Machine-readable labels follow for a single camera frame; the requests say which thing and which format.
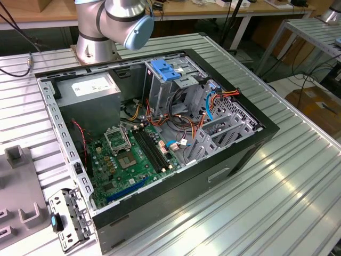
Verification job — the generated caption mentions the cardboard box with label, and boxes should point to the cardboard box with label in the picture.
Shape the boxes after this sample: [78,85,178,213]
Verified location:
[284,85,341,134]

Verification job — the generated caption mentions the black tripod stand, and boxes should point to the black tripod stand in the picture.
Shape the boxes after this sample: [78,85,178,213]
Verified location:
[218,0,245,55]

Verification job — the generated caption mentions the grey parts rack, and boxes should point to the grey parts rack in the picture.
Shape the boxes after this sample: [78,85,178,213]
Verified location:
[0,145,53,241]

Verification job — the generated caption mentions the red black twisted fan wire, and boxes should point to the red black twisted fan wire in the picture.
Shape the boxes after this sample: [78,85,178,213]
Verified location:
[70,119,89,162]

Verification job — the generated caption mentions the flat blue data wire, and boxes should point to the flat blue data wire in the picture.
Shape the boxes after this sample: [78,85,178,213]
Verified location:
[205,85,222,122]

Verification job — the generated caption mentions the metal card retention bracket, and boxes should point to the metal card retention bracket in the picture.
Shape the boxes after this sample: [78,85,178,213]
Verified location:
[47,188,94,253]

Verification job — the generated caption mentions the brown square base plate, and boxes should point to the brown square base plate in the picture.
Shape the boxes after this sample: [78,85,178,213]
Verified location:
[69,44,120,67]

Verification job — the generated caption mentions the grey metal disk bay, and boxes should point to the grey metal disk bay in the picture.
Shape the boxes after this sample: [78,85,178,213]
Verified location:
[196,108,256,145]
[183,121,266,166]

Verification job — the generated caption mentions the black open PC case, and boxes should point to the black open PC case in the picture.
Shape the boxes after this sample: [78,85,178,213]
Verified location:
[34,47,280,255]

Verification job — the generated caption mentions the wooden desk white frame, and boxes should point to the wooden desk white frame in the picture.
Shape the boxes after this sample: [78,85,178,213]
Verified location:
[0,0,79,30]
[153,0,315,51]

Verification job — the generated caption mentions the black cable with silver connector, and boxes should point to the black cable with silver connector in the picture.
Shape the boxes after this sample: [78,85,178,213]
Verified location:
[0,2,45,77]

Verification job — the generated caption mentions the yellow power wires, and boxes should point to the yellow power wires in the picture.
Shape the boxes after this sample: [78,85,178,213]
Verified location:
[129,98,143,120]

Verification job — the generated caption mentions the grey power supply unit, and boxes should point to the grey power supply unit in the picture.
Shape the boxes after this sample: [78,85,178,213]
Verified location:
[54,71,122,139]

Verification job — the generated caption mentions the CPU socket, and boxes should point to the CPU socket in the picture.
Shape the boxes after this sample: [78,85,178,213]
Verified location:
[118,151,139,170]

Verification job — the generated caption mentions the brown cardboard box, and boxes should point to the brown cardboard box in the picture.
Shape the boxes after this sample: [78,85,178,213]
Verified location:
[273,25,320,70]

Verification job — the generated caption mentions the orange red wire bundle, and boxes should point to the orange red wire bundle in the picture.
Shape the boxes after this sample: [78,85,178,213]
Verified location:
[145,98,207,141]

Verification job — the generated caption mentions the thick black cable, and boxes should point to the thick black cable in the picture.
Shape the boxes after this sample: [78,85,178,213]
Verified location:
[170,87,195,127]

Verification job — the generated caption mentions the blue plastic drive latch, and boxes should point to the blue plastic drive latch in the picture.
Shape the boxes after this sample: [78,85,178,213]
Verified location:
[150,60,182,82]

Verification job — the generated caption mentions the black RAM slot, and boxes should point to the black RAM slot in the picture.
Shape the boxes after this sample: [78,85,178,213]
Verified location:
[143,126,171,169]
[136,129,164,172]
[140,127,167,170]
[134,130,161,173]

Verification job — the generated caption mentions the blue expansion slot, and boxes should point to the blue expansion slot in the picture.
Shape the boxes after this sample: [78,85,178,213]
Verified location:
[105,176,150,203]

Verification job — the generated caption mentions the short blue wire white label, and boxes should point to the short blue wire white label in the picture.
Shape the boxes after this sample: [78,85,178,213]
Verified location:
[165,140,192,153]

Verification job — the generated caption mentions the green motherboard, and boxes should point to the green motherboard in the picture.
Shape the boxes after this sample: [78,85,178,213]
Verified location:
[86,124,184,210]

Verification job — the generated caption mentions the metal socket cover frame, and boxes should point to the metal socket cover frame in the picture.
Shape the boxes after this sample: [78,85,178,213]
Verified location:
[103,127,133,156]

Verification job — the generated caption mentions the orange red yellow power wire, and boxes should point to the orange red yellow power wire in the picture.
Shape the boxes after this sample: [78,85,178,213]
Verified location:
[217,87,242,100]

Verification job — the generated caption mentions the metal slat table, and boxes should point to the metal slat table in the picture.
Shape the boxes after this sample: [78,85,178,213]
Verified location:
[255,17,341,81]

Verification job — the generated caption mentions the grey metal drive cage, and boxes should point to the grey metal drive cage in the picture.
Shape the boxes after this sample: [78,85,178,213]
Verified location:
[142,57,208,118]

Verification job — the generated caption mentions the small cardboard box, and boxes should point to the small cardboard box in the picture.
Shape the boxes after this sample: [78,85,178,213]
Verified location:
[34,0,54,13]

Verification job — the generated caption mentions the black clip with blue tab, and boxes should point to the black clip with blue tab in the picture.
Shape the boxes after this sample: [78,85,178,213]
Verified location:
[50,212,66,233]

